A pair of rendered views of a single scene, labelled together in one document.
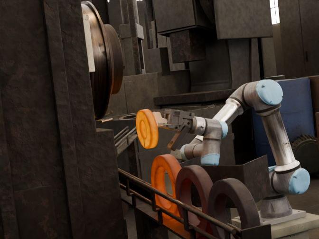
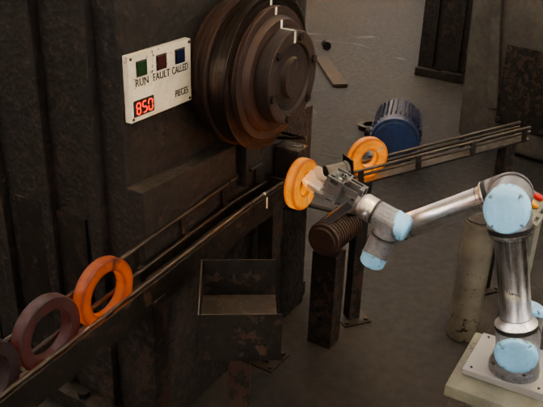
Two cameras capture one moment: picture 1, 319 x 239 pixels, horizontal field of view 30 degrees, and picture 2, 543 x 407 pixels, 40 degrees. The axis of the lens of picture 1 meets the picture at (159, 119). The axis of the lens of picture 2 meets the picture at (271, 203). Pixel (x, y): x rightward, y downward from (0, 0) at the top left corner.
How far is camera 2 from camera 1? 202 cm
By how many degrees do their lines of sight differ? 56
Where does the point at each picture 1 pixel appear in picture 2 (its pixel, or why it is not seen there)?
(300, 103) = not seen: outside the picture
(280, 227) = (470, 390)
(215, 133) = (381, 230)
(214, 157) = (369, 259)
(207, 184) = (18, 329)
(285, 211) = (508, 375)
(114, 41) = (265, 65)
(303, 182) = (517, 360)
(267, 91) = (492, 208)
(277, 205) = not seen: hidden behind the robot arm
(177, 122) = (333, 194)
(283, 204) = not seen: hidden behind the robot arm
